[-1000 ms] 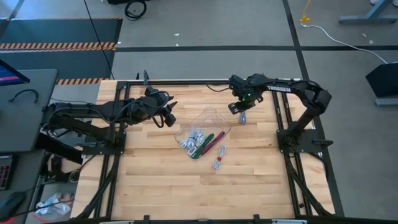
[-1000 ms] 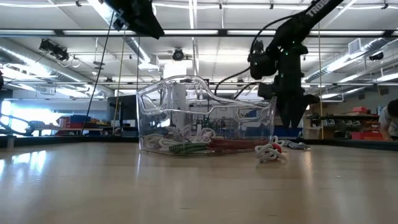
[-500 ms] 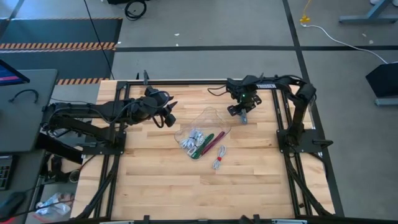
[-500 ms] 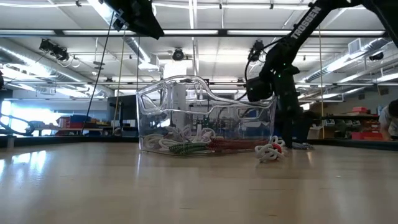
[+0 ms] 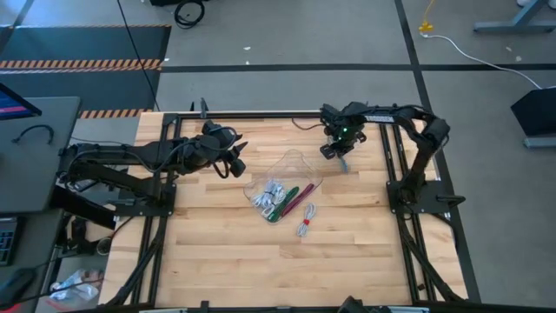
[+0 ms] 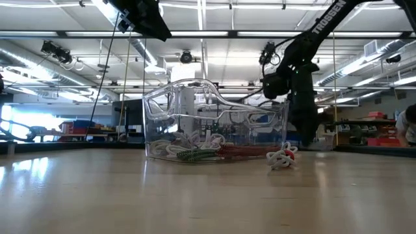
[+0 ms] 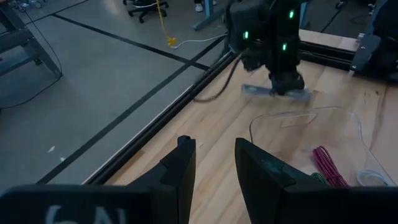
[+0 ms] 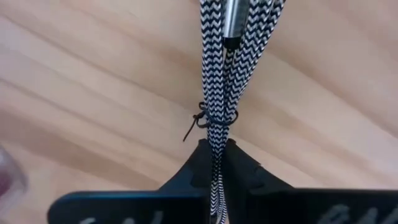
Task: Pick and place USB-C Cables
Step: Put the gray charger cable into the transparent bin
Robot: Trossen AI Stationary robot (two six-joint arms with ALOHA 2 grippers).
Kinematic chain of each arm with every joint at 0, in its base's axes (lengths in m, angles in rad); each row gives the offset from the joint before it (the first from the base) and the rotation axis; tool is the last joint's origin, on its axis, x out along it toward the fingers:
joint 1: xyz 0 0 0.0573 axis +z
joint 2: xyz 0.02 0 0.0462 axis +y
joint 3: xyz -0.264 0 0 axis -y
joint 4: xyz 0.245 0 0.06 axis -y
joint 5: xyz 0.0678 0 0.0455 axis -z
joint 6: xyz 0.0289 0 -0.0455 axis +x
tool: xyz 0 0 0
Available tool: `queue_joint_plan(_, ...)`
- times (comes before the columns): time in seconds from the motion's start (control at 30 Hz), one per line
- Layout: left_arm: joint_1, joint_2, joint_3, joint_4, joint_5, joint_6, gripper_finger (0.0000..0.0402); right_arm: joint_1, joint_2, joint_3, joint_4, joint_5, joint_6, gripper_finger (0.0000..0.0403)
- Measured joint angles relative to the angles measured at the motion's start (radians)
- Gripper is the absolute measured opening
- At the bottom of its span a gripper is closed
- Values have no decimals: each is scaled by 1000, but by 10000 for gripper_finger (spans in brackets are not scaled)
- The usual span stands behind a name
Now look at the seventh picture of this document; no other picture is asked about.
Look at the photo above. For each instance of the black aluminium table frame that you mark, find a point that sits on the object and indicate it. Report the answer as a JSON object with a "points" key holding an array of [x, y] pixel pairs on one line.
{"points": [[161, 121]]}

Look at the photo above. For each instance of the person's shoe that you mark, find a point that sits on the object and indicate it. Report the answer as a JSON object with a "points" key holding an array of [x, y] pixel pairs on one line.
{"points": [[199, 7]]}

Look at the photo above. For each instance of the blue-grey table leg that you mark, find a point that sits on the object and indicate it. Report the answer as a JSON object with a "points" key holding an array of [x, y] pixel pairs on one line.
{"points": [[209, 9]]}

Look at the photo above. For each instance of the grey metal table leg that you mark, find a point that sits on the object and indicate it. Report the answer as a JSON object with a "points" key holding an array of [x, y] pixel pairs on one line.
{"points": [[28, 40]]}

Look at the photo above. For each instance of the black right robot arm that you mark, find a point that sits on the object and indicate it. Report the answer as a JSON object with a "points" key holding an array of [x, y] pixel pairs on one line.
{"points": [[248, 18]]}

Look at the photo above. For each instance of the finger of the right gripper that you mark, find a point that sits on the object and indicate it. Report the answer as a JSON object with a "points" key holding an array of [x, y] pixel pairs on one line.
{"points": [[280, 84], [295, 84]]}

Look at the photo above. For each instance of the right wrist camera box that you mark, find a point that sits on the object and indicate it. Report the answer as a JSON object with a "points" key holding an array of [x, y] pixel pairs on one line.
{"points": [[255, 62]]}

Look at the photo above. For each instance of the black office chair base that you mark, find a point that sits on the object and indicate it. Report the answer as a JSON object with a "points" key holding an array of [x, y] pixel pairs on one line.
{"points": [[146, 6]]}

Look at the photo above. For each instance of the clear plastic bin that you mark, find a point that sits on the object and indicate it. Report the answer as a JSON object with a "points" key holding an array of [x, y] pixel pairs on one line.
{"points": [[335, 130]]}

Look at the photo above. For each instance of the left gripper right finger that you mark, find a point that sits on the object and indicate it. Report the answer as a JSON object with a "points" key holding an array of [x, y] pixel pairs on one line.
{"points": [[267, 186]]}

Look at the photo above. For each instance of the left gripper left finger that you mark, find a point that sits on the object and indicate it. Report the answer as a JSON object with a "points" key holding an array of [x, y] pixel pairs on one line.
{"points": [[174, 186]]}

